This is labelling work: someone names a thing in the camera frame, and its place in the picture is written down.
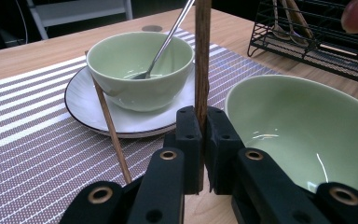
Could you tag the striped woven placemat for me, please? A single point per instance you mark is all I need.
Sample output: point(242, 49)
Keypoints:
point(43, 149)

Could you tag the grey plate dark rim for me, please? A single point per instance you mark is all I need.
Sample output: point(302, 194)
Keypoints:
point(84, 102)

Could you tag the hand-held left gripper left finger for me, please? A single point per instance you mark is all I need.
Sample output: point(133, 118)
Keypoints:
point(188, 140)

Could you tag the green ceramic bowl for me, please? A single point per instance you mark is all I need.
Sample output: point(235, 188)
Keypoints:
point(292, 124)
point(130, 90)

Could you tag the white metal stand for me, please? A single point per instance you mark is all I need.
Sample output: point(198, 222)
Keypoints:
point(74, 9)

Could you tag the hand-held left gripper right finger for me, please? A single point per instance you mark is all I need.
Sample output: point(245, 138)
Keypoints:
point(223, 143)

